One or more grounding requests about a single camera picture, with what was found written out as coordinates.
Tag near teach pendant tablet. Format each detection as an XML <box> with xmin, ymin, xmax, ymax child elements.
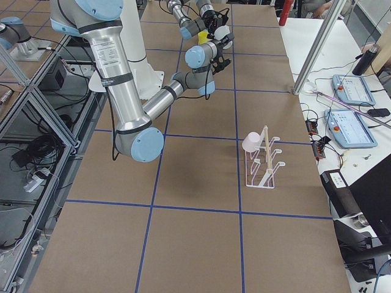
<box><xmin>324</xmin><ymin>109</ymin><xmax>378</xmax><ymax>149</ymax></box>

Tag far teach pendant tablet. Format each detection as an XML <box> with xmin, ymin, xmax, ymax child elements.
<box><xmin>332</xmin><ymin>74</ymin><xmax>376</xmax><ymax>106</ymax></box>

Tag yellow plastic cup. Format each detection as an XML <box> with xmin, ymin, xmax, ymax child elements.
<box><xmin>198</xmin><ymin>31</ymin><xmax>209</xmax><ymax>45</ymax></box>

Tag aluminium frame post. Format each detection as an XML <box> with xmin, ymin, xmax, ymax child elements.
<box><xmin>292</xmin><ymin>0</ymin><xmax>345</xmax><ymax>95</ymax></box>

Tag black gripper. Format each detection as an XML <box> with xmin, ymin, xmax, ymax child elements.
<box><xmin>203</xmin><ymin>10</ymin><xmax>228</xmax><ymax>31</ymax></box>
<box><xmin>211</xmin><ymin>36</ymin><xmax>235</xmax><ymax>74</ymax></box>

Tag black computer monitor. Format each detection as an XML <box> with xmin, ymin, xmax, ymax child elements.
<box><xmin>349</xmin><ymin>156</ymin><xmax>391</xmax><ymax>244</ymax></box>

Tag pink plastic cup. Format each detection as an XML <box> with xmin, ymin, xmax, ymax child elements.
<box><xmin>242</xmin><ymin>132</ymin><xmax>261</xmax><ymax>153</ymax></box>

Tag grey plastic cup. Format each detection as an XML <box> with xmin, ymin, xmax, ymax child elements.
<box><xmin>214</xmin><ymin>25</ymin><xmax>234</xmax><ymax>49</ymax></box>

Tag black water bottle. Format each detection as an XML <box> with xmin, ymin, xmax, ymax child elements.
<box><xmin>352</xmin><ymin>44</ymin><xmax>379</xmax><ymax>76</ymax></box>

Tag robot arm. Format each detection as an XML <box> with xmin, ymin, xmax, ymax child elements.
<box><xmin>166</xmin><ymin>1</ymin><xmax>228</xmax><ymax>40</ymax></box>
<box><xmin>50</xmin><ymin>1</ymin><xmax>234</xmax><ymax>162</ymax></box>

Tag seated person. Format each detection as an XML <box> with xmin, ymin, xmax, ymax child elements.
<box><xmin>301</xmin><ymin>0</ymin><xmax>352</xmax><ymax>19</ymax></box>

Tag teach pendant tablet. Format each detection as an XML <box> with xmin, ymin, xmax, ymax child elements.
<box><xmin>324</xmin><ymin>109</ymin><xmax>378</xmax><ymax>149</ymax></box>
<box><xmin>332</xmin><ymin>74</ymin><xmax>376</xmax><ymax>106</ymax></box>

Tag white wire cup rack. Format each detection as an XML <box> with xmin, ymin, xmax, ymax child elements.
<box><xmin>244</xmin><ymin>125</ymin><xmax>286</xmax><ymax>189</ymax></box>

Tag red cylinder bottle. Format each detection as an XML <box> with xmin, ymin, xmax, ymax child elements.
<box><xmin>279</xmin><ymin>0</ymin><xmax>294</xmax><ymax>26</ymax></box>

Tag black handheld remote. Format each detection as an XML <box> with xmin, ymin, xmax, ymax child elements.
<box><xmin>367</xmin><ymin>108</ymin><xmax>390</xmax><ymax>117</ymax></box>

